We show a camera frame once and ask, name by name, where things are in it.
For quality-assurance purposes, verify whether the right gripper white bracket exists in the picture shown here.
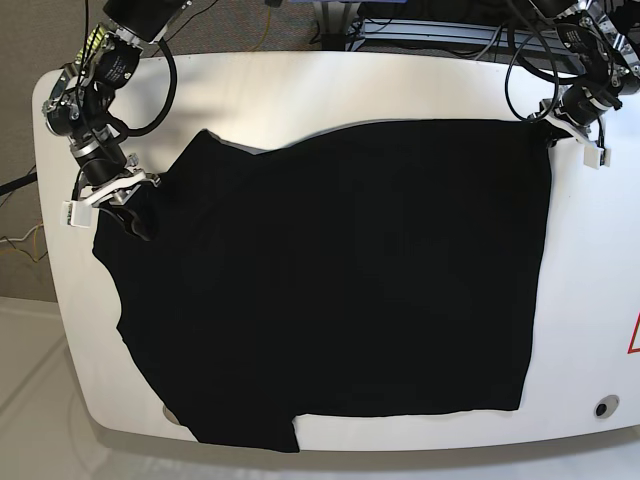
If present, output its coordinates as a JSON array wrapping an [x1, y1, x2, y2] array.
[[72, 154, 164, 242]]

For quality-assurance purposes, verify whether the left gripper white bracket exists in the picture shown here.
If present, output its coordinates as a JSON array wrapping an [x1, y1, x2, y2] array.
[[537, 98, 603, 150]]

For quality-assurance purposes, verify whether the black T-shirt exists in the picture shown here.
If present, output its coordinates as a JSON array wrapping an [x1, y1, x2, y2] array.
[[93, 120, 552, 453]]

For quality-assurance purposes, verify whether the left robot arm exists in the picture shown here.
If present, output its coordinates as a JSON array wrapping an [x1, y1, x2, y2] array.
[[505, 1, 639, 151]]

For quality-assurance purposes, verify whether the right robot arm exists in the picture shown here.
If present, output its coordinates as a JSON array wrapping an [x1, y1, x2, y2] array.
[[42, 1, 189, 241]]

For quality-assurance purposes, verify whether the red warning triangle sticker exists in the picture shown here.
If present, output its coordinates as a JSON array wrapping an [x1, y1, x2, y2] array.
[[627, 315, 640, 354]]

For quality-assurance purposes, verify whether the round table grommet hole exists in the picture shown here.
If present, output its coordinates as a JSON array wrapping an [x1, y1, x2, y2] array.
[[594, 395, 620, 419]]

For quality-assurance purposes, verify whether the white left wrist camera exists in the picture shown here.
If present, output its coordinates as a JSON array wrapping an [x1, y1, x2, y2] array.
[[583, 146, 611, 169]]

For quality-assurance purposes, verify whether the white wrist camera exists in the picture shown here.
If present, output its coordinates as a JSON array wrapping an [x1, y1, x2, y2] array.
[[60, 201, 94, 228], [583, 146, 611, 169]]

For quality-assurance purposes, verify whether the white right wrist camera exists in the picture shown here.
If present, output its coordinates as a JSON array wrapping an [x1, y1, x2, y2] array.
[[60, 201, 94, 228]]

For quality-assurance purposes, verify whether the white floor cable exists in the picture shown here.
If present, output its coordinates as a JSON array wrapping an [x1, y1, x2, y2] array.
[[0, 223, 41, 264]]

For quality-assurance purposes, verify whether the aluminium frame rail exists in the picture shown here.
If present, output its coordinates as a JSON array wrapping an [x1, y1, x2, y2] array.
[[349, 17, 591, 61]]

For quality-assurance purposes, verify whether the yellow cable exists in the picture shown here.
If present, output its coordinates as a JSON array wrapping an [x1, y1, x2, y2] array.
[[249, 7, 274, 51]]

